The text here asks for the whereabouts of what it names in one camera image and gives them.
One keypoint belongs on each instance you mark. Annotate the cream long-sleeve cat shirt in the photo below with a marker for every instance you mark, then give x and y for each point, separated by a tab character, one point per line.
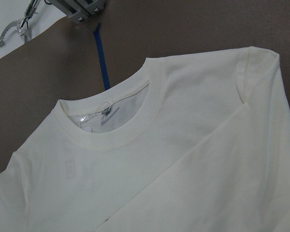
189	143

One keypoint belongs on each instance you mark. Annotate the blue tape line lengthwise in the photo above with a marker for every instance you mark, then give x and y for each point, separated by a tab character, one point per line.
102	62

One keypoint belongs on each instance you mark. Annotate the metal spring clamp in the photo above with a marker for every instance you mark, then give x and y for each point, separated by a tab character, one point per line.
21	25

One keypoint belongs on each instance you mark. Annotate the aluminium camera mount post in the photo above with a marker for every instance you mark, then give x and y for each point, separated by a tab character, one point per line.
78	11

